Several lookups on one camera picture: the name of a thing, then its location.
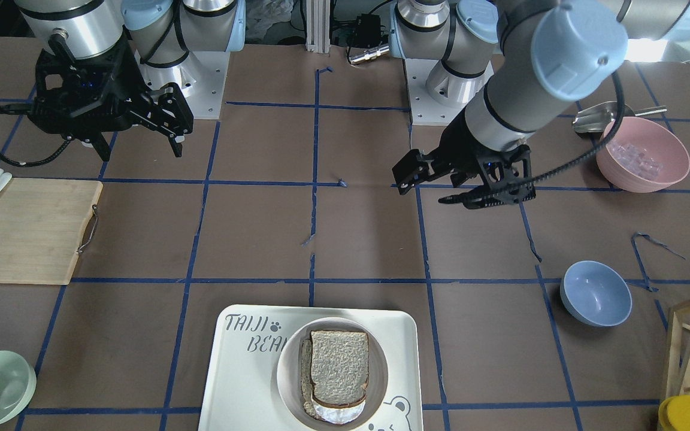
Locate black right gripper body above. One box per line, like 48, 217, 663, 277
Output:
27, 37, 154, 140

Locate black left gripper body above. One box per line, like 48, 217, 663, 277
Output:
438, 114, 534, 191

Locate white bread slice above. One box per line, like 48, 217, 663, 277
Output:
310, 330, 370, 408

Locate white round plate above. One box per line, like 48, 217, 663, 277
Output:
276, 317, 389, 430

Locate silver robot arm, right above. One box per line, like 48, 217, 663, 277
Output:
16, 1, 246, 161

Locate silver robot arm, left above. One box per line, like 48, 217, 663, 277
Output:
389, 1, 690, 208

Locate bread slice on plate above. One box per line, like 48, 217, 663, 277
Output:
299, 339, 319, 419

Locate metal scoop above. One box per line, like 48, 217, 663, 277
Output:
572, 101, 668, 134

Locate wooden cutting board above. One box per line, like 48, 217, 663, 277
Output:
0, 178, 103, 286

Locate silver metal connector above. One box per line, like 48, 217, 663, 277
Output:
347, 44, 391, 66

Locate clear ice cubes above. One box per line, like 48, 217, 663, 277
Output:
606, 140, 663, 180

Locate pink bowl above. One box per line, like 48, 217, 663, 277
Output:
596, 117, 690, 193

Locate blue bowl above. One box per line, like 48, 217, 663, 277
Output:
559, 261, 633, 327

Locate black power adapter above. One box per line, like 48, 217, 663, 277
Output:
352, 14, 382, 48

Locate fried egg toy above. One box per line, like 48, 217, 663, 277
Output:
311, 401, 366, 425

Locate white bear tray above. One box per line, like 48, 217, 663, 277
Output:
199, 305, 423, 430

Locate yellow cup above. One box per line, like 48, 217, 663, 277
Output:
658, 394, 690, 430

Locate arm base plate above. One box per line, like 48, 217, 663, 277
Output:
139, 51, 231, 120
404, 58, 494, 126

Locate black gripper cable, left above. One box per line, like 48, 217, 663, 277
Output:
471, 72, 626, 201

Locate aluminium frame post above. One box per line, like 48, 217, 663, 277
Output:
305, 0, 332, 55

